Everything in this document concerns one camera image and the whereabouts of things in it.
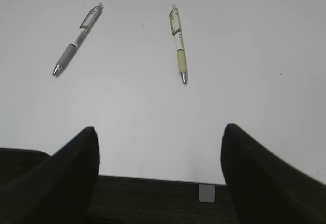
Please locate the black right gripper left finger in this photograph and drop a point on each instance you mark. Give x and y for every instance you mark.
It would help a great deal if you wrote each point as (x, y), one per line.
(39, 188)

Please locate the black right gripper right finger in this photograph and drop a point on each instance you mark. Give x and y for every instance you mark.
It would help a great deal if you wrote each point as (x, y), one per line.
(265, 189)

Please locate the grey grip ballpoint pen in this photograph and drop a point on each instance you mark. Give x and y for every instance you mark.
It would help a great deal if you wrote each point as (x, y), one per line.
(73, 47)

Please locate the beige grip ballpoint pen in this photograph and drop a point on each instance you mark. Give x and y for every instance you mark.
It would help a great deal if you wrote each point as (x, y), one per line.
(175, 24)

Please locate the grey tape tab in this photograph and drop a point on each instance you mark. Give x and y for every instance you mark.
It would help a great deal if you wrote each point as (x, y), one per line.
(206, 193)

